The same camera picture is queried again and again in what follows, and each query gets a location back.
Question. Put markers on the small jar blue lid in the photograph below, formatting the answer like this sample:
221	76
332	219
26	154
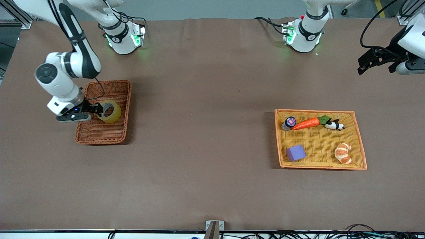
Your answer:
289	122

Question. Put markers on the yellow wicker basket orange rim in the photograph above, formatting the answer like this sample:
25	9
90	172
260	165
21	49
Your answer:
318	146

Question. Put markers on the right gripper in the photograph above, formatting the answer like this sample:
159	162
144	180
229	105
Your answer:
87	107

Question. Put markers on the panda toy figure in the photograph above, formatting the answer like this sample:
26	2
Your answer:
333	124

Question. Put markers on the orange toy carrot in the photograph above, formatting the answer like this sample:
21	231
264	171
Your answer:
307	123

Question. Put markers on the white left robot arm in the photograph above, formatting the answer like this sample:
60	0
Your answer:
307	30

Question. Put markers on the purple cube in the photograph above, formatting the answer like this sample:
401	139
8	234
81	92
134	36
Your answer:
296	153

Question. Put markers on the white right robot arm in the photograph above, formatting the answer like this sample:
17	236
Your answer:
56	76

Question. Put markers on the aluminium frame profile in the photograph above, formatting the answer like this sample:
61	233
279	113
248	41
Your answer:
16	15
406	13

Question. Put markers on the brown wicker basket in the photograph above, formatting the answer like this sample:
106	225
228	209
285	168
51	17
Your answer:
96	132

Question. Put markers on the silver camera mount bracket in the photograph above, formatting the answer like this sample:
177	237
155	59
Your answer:
212	229

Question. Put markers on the yellow clear tape roll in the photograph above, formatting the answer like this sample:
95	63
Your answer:
116	114

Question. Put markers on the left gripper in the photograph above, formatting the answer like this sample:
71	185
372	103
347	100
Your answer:
393	47

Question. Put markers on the toy croissant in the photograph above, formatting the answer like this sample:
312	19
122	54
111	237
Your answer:
343	153

